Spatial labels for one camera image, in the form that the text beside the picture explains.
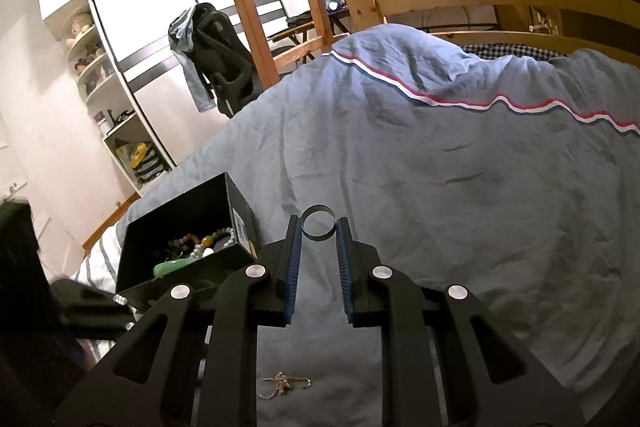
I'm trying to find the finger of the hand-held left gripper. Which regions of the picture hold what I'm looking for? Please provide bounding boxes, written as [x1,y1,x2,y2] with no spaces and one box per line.
[50,278,138,342]

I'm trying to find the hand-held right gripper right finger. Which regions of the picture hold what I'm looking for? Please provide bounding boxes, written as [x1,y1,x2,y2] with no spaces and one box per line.
[336,216,586,427]

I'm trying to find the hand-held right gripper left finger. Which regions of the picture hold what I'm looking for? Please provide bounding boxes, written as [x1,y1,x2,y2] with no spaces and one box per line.
[55,214,303,427]

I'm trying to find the silver metal ring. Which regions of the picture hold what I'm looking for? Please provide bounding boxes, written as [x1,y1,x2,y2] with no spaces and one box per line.
[301,204,337,242]

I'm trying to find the pale bead bracelet yellow bead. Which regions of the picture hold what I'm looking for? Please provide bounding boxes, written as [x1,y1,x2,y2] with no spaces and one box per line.
[192,227,236,258]

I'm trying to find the green bangle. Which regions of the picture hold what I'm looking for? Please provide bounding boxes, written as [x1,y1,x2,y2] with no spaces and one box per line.
[152,257,201,279]

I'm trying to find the thin gold chain bracelet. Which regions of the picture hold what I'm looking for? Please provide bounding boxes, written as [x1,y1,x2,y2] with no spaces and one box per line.
[257,371,313,400]

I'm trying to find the dark bead bracelet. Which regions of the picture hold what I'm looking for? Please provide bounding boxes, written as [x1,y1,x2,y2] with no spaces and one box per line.
[165,234,201,260]

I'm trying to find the black box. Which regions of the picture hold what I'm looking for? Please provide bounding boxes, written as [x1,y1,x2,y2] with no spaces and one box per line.
[115,172,263,308]

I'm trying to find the white striped bed sheet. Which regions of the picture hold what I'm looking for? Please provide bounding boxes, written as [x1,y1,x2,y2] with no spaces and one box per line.
[70,224,133,365]

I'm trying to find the grey duvet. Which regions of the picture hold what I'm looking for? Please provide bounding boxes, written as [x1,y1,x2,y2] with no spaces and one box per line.
[115,23,640,427]

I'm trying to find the striped fabric item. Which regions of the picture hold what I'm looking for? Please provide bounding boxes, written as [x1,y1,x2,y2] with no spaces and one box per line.
[132,154,168,188]

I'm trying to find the blue jeans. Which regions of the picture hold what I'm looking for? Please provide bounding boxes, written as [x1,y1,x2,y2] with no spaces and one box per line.
[167,4,218,114]

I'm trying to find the black office chair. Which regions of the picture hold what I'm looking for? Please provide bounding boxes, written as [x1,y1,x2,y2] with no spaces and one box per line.
[192,2,266,120]

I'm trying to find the white open shelf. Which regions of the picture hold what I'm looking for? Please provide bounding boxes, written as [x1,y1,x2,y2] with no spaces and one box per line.
[45,7,176,195]

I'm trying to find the small folding table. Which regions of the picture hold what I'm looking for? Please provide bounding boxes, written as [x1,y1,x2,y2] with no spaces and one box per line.
[267,9,351,58]

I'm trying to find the checkered cloth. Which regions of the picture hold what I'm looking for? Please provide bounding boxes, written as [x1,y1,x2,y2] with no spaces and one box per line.
[460,42,571,60]

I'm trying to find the white sliding wardrobe doors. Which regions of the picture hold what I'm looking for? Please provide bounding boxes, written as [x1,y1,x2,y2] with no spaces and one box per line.
[90,0,288,168]

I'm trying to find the plush toy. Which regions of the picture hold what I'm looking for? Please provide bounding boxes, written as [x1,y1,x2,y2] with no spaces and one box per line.
[65,19,96,50]

